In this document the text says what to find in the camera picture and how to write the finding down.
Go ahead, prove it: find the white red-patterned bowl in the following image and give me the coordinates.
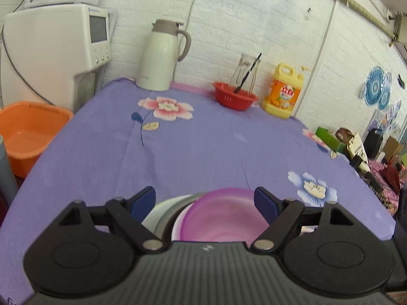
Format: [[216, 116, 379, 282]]
[[171, 205, 191, 241]]

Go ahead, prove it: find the orange plastic basin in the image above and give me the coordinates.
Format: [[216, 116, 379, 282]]
[[1, 101, 74, 178]]

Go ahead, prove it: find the grey cylinder post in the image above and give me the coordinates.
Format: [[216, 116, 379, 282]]
[[0, 136, 19, 207]]

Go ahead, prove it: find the cream thermos jug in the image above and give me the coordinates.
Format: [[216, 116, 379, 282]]
[[136, 19, 192, 92]]

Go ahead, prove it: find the green cardboard box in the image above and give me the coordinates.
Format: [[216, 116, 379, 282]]
[[315, 127, 348, 154]]

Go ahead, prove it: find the yellow dish soap bottle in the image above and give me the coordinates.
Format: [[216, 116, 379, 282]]
[[261, 63, 310, 119]]

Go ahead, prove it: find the black speaker box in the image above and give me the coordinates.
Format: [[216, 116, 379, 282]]
[[364, 128, 383, 160]]

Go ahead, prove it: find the cream tote bag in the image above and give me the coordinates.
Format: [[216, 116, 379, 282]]
[[335, 127, 370, 174]]

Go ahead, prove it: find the blue paper fan decoration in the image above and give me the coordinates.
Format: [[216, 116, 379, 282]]
[[359, 66, 393, 111]]

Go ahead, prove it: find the clear glass jar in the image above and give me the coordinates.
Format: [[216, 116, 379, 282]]
[[230, 52, 262, 94]]

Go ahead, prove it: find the purple floral tablecloth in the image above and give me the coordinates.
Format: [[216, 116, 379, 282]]
[[1, 79, 395, 304]]

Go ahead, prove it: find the black stirring stick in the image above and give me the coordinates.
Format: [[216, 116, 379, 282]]
[[233, 52, 263, 95]]

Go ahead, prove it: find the white floral oval plate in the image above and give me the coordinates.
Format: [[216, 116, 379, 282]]
[[142, 194, 195, 234]]

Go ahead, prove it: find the stainless steel bowl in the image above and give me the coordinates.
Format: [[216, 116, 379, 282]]
[[153, 193, 205, 240]]

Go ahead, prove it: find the white water dispenser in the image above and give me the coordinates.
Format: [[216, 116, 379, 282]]
[[1, 0, 112, 112]]

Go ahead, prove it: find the red plastic colander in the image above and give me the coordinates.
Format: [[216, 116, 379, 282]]
[[213, 82, 258, 111]]

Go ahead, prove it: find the purple plastic bowl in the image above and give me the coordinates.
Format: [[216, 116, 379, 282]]
[[179, 188, 268, 245]]

